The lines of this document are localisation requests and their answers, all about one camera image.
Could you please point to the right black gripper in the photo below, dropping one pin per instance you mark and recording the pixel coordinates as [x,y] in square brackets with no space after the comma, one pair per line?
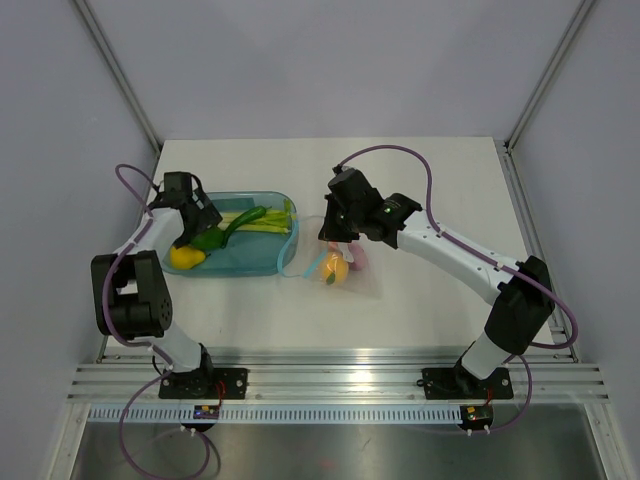
[330,231]

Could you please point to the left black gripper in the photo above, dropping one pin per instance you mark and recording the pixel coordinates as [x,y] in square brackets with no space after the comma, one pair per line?
[207,218]

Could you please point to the yellow pear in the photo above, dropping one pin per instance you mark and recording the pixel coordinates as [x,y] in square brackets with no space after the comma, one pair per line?
[186,257]

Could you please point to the purple onion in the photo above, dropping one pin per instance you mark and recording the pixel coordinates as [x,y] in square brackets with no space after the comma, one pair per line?
[359,259]

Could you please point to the clear zip top bag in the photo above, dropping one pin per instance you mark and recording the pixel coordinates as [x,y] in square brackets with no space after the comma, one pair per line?
[302,252]

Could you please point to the orange fruit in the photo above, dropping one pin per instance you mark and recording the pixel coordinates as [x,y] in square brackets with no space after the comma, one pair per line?
[333,269]

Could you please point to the green bell pepper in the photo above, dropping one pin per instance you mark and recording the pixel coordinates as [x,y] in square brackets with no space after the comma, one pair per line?
[211,239]

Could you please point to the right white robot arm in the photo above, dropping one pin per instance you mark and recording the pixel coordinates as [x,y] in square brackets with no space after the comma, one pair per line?
[517,292]

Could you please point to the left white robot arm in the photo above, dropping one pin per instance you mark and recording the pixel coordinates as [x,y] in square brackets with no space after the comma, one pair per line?
[132,301]

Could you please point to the teal plastic tray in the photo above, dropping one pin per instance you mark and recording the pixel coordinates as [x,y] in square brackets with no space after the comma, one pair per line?
[247,253]

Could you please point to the green onion stalk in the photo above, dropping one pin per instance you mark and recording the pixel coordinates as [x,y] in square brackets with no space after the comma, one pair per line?
[274,221]

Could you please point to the left small circuit board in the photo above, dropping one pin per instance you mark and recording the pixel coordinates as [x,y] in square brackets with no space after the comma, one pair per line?
[209,412]

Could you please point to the small circuit board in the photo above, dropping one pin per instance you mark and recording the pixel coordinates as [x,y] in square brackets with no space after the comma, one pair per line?
[209,412]
[477,416]

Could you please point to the right small circuit board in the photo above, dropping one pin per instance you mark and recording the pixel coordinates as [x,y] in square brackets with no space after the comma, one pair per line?
[477,416]

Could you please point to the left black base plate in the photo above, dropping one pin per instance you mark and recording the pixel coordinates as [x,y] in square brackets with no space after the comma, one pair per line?
[230,382]

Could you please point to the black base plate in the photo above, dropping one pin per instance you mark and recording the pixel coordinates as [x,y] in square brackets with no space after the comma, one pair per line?
[440,382]
[230,382]

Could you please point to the white slotted cable duct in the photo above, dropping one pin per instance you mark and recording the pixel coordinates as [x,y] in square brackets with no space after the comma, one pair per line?
[282,414]

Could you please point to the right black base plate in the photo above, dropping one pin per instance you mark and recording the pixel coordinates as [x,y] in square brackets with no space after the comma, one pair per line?
[440,382]

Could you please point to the aluminium mounting rail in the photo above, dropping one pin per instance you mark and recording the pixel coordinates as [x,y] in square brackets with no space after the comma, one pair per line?
[343,376]

